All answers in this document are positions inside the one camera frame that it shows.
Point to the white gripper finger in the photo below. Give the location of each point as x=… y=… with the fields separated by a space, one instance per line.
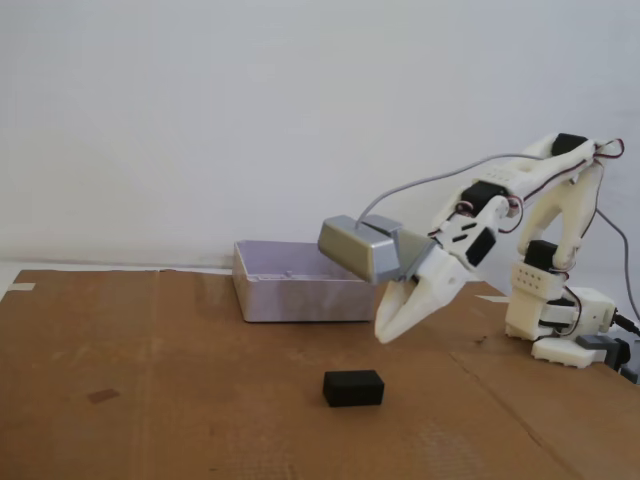
x=412 y=315
x=389 y=310

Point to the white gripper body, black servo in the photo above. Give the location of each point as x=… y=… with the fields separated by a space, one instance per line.
x=436 y=285

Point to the black rectangular block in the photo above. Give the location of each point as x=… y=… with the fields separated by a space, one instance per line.
x=352 y=390

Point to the pale lilac plastic box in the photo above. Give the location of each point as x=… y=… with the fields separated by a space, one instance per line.
x=290 y=300

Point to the silver webcam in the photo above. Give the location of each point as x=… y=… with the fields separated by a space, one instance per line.
x=350 y=247

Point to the grey table clamp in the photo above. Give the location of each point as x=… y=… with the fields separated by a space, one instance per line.
x=595 y=342

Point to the brown cardboard sheet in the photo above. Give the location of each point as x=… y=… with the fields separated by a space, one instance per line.
x=150 y=375

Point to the brown tape patch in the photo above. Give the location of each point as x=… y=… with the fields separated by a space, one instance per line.
x=102 y=395

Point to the white tape strip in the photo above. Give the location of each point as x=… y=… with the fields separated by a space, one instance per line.
x=22 y=287

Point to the grey webcam mount bracket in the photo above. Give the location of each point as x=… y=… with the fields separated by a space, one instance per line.
x=412 y=250

